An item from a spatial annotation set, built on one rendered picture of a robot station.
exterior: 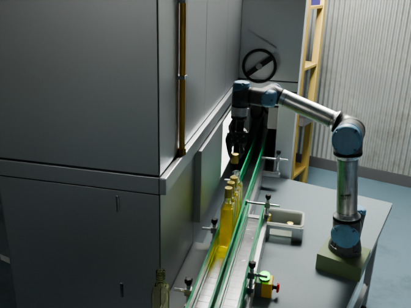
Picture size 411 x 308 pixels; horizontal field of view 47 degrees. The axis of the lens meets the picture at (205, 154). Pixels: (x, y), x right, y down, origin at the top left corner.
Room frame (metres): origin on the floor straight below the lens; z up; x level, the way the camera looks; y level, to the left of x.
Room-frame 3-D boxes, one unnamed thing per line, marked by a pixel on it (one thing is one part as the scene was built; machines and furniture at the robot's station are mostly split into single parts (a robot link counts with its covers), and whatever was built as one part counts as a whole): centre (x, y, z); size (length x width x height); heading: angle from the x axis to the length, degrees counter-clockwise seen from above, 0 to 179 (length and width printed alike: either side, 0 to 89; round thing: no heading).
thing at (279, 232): (2.20, -0.38, 0.79); 0.27 x 0.17 x 0.08; 78
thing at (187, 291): (1.41, 0.07, 0.94); 0.07 x 0.04 x 0.13; 78
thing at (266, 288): (1.67, -0.26, 0.79); 0.07 x 0.07 x 0.07; 78
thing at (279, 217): (2.20, -0.41, 0.80); 0.22 x 0.17 x 0.09; 78
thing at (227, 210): (1.84, -0.10, 0.99); 0.06 x 0.06 x 0.21; 79
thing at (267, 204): (2.11, -0.29, 0.95); 0.17 x 0.03 x 0.12; 78
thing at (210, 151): (2.30, -0.06, 1.15); 0.90 x 0.03 x 0.34; 168
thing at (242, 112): (2.03, -0.15, 1.45); 0.08 x 0.08 x 0.05
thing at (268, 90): (2.01, -0.25, 1.52); 0.11 x 0.11 x 0.08; 66
